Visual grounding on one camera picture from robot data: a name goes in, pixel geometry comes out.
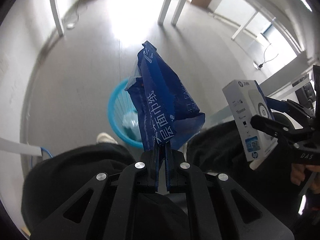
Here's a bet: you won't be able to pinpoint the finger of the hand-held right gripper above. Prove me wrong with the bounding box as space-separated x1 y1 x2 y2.
265 96 315 121
250 114 315 145

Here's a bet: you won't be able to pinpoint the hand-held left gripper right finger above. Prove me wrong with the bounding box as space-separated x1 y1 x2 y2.
165 144 295 240

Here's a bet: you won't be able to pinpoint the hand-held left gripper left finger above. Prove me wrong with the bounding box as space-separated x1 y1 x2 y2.
30 144 161 240

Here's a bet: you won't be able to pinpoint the white box with blue corner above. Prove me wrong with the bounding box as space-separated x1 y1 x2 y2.
222 79 278 171

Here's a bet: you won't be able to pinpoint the blue plastic basket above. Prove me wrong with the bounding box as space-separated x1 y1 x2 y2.
107 78 153 152

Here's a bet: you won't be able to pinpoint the blue tissue packet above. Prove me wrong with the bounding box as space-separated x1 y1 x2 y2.
124 41 206 153

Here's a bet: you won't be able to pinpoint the person's right hand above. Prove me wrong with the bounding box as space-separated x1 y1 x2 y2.
291 164 320 196

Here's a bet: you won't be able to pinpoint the person's left white shoe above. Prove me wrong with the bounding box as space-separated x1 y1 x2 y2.
96 133 118 145

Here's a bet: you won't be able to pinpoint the person's black trousers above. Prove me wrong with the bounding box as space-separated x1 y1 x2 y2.
21 121 308 240

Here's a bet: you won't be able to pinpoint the thin white cable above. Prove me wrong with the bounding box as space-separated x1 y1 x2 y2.
262 42 279 66

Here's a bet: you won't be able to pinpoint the blue cable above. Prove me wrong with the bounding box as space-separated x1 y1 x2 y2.
30 147 54 168

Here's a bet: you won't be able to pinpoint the thin dark cable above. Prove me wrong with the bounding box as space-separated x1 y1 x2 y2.
72 0 84 25

